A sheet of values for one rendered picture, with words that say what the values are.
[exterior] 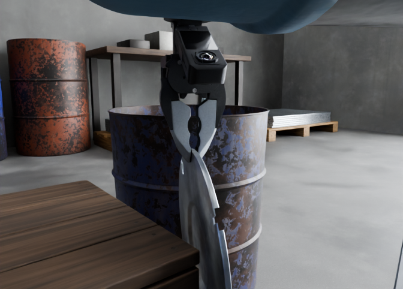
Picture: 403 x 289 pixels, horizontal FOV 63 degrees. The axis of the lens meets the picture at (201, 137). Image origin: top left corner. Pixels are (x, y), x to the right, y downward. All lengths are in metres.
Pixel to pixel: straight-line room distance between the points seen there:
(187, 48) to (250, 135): 0.38
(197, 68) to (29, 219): 0.33
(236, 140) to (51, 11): 2.91
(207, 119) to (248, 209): 0.39
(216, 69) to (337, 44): 4.36
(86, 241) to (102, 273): 0.08
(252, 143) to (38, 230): 0.47
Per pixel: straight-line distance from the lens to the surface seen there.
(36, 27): 3.40
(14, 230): 0.52
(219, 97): 0.46
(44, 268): 0.41
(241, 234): 0.81
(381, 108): 4.41
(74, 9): 3.52
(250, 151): 0.76
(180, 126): 0.45
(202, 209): 0.44
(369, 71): 4.48
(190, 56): 0.39
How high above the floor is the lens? 0.54
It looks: 9 degrees down
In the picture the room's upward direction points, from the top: straight up
